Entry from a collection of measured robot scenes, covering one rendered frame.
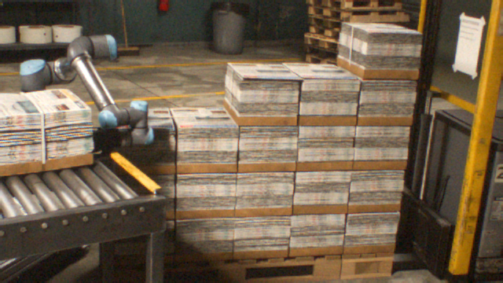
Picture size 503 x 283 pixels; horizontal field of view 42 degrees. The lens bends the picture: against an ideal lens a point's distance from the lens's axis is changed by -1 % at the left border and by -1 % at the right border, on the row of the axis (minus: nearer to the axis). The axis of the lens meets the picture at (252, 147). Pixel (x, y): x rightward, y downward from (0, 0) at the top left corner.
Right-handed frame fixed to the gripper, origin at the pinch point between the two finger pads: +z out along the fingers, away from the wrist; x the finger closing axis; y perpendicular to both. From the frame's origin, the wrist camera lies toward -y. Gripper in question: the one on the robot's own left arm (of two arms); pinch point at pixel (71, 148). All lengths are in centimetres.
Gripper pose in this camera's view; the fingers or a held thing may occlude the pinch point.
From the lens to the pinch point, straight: 275.6
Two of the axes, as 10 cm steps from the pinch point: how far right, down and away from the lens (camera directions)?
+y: 0.7, -9.5, -3.1
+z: -8.4, 1.1, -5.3
